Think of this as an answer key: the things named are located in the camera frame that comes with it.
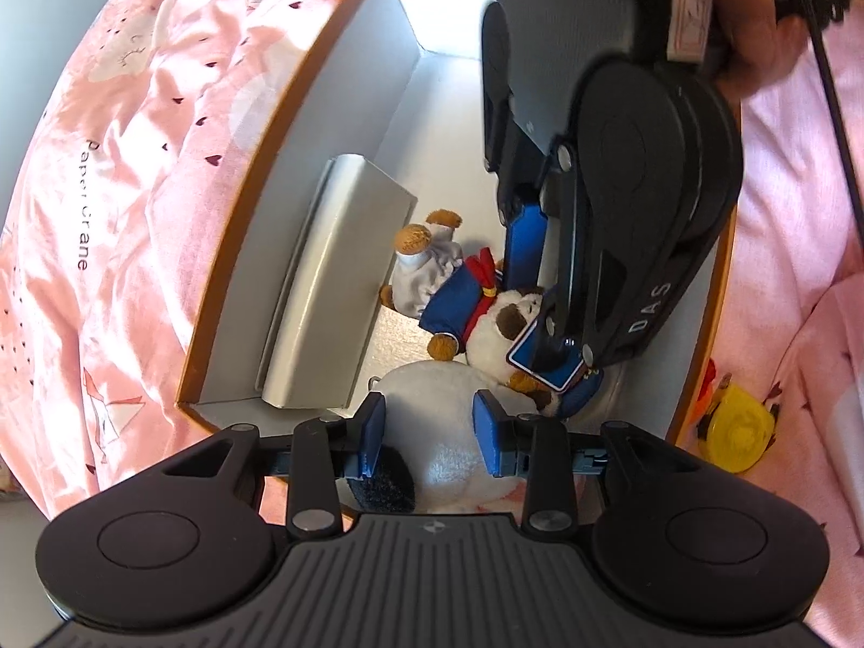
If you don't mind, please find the pink printed bedsheet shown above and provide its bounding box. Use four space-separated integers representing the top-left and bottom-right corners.
0 0 864 648

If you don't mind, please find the plush dog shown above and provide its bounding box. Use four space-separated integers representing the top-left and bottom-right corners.
378 209 603 420

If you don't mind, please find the white plush toy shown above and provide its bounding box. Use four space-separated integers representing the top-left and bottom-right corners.
336 361 609 521

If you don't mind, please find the person's right hand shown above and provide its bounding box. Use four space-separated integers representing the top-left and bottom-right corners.
708 0 809 105

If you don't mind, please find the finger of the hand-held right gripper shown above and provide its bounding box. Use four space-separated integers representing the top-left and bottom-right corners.
481 1 551 291
506 138 684 393

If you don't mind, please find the orange cardboard box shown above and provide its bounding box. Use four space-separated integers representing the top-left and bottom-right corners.
177 0 741 445

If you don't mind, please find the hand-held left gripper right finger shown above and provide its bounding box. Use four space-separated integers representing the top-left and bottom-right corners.
472 391 703 537

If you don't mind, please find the grey rectangular box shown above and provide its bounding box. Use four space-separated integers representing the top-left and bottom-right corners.
256 154 420 413

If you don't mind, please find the black cable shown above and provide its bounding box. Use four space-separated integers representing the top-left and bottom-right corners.
776 0 864 217

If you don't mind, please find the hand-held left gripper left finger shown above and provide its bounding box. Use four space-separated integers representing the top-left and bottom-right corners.
165 393 387 541

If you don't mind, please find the yellow plastic toy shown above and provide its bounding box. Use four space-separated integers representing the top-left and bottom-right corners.
694 356 777 475

